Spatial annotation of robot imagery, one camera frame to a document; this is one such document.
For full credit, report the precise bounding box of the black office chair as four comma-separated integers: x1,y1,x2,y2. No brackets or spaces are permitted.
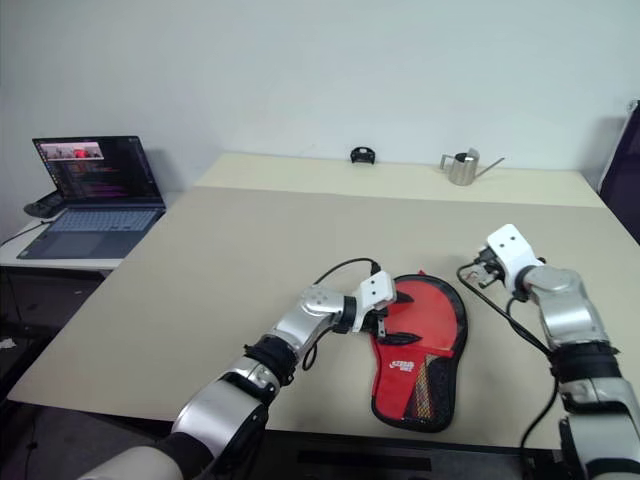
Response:
598,99,640,241

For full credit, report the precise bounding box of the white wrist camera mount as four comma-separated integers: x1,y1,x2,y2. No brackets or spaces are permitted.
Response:
487,224,546,291
351,271,398,334

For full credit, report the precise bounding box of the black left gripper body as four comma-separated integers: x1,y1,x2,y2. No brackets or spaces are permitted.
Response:
360,298,399,344

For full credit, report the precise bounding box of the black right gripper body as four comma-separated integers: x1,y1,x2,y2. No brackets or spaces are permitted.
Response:
472,243,508,293

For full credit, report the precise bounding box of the red black paddle case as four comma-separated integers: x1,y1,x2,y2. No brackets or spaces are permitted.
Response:
369,269,470,434

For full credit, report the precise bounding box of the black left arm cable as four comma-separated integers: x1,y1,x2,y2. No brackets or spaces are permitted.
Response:
301,257,384,372

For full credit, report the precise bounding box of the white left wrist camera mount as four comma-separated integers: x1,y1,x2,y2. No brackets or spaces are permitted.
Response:
351,271,398,334

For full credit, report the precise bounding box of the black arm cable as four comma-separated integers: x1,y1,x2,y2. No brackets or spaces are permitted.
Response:
456,262,569,480
301,257,384,372

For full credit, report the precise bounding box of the steel watering can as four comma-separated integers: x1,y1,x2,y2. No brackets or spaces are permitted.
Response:
439,147,506,187

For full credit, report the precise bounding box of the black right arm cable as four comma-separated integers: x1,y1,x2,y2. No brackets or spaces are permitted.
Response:
456,262,569,480

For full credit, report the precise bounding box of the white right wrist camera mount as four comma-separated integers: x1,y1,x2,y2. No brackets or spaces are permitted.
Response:
487,224,546,291

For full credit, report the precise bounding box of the dark blue open laptop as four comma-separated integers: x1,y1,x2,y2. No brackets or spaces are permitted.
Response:
20,134,167,260

